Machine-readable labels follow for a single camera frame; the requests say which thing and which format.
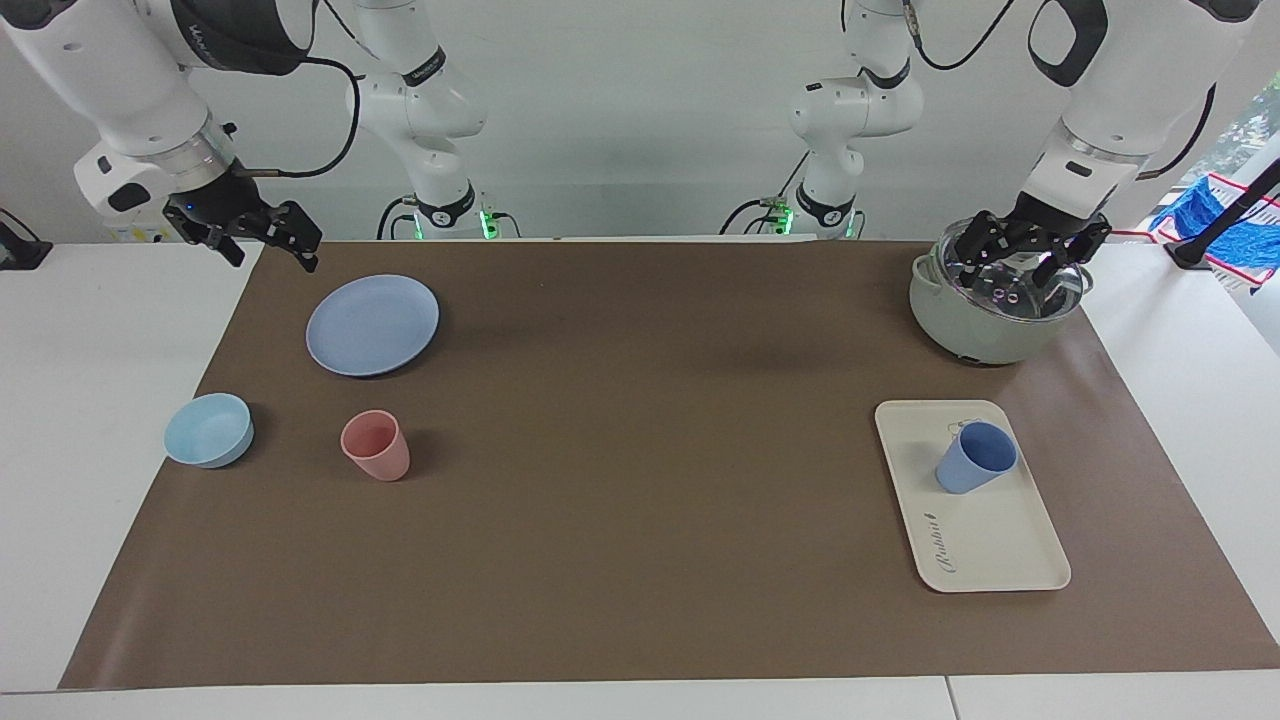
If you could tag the glass pot lid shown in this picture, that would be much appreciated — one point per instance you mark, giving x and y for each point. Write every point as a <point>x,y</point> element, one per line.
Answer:
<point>1010,290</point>

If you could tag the grey-green electric pot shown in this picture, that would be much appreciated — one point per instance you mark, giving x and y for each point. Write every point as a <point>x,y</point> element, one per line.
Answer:
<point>975,335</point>

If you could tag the black slanted stand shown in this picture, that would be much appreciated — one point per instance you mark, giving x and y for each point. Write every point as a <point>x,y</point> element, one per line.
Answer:
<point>1225,218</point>

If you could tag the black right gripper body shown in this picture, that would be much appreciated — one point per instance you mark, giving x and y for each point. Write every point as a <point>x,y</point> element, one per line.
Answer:
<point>225,205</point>

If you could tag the cream tray with rabbit print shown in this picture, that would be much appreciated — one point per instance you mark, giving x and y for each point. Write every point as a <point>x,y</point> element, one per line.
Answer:
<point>990,545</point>

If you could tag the brown table mat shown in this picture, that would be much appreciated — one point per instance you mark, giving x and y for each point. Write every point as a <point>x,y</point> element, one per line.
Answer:
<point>640,500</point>

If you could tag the blue cloth with red stripes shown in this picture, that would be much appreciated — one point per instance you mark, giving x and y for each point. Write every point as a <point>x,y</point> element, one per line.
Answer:
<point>1195,215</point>

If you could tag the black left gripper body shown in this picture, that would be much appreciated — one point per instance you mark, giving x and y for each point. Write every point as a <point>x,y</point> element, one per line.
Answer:
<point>1045,228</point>

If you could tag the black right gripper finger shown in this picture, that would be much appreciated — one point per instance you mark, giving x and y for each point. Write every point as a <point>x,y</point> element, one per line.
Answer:
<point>230,245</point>
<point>298,232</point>

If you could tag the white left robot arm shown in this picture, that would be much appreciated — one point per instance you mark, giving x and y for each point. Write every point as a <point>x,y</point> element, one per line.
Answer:
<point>860,110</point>

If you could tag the black desk clamp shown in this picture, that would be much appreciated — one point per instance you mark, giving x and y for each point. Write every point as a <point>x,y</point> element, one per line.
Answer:
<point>20,250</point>

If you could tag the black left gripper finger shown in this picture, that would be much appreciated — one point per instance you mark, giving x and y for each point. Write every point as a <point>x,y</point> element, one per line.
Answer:
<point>1090,240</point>
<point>980,238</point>

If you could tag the lavender blue plate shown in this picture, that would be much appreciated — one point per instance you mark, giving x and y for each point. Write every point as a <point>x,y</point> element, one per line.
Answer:
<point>372,325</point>

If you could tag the light blue bowl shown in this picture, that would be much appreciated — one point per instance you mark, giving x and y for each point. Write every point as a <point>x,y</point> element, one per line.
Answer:
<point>208,430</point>

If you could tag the pink plastic cup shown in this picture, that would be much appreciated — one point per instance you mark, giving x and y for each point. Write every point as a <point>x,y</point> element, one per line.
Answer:
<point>382,460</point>

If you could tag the blue plastic cup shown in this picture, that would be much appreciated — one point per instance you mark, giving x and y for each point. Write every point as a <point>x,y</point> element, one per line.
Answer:
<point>965,470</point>

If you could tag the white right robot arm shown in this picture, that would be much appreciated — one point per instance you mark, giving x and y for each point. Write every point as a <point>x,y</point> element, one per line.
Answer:
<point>110,80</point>

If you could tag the white box with yellow labels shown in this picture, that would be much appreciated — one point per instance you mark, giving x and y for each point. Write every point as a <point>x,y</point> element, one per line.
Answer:
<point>140,235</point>

